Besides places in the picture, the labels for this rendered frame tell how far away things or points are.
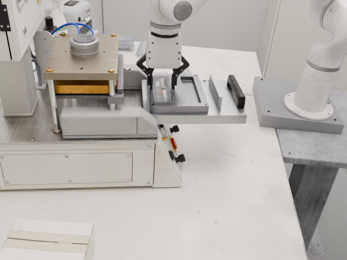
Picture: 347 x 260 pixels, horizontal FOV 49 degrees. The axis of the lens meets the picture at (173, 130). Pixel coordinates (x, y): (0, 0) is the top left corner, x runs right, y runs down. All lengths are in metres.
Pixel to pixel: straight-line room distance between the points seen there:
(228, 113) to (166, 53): 0.24
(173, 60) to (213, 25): 2.45
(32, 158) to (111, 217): 0.27
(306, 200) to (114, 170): 0.99
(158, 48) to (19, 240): 0.59
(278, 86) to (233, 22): 1.89
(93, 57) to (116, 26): 2.57
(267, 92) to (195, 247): 0.82
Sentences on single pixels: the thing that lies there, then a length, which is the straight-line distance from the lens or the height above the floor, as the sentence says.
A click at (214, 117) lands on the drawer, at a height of 0.96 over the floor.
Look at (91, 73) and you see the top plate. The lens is 0.98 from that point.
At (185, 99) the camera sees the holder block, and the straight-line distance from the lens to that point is 1.10.
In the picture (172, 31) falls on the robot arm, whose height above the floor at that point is 1.19.
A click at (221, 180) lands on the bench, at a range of 1.21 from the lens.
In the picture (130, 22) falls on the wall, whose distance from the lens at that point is 3.58.
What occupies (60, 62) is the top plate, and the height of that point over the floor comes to 1.11.
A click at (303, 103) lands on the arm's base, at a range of 1.53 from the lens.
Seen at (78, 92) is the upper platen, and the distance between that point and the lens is 1.04.
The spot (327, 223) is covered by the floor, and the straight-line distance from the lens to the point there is 2.30.
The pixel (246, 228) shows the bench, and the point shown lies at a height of 0.75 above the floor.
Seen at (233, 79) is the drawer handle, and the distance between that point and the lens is 1.22.
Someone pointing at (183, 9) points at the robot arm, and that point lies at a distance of 0.95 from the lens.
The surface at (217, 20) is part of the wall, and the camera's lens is 3.51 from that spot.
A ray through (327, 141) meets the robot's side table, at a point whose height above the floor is 0.75.
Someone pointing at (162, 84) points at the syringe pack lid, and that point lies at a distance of 1.16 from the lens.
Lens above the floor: 1.54
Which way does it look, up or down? 34 degrees down
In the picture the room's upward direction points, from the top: 4 degrees clockwise
